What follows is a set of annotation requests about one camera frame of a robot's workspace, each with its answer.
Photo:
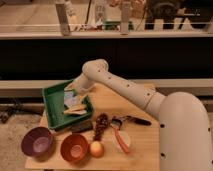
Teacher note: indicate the orange handled pliers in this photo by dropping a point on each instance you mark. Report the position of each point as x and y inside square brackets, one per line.
[116, 125]

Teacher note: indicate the orange bowl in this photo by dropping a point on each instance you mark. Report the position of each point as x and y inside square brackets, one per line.
[74, 148]

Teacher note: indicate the green plastic tray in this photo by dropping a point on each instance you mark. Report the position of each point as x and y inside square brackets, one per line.
[53, 97]

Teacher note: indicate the yellow banana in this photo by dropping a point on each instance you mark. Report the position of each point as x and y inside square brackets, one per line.
[77, 109]

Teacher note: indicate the yellow round fruit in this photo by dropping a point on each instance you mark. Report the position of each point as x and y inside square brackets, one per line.
[96, 149]

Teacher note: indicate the purple bowl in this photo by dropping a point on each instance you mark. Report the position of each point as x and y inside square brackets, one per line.
[36, 142]

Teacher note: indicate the dark red grape bunch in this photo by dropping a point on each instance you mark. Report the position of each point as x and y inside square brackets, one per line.
[102, 123]

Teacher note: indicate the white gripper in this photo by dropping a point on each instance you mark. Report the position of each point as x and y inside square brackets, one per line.
[82, 84]

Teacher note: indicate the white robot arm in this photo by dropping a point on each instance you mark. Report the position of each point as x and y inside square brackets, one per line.
[185, 142]

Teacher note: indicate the white paper in tray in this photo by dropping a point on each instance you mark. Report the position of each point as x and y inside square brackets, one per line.
[71, 98]

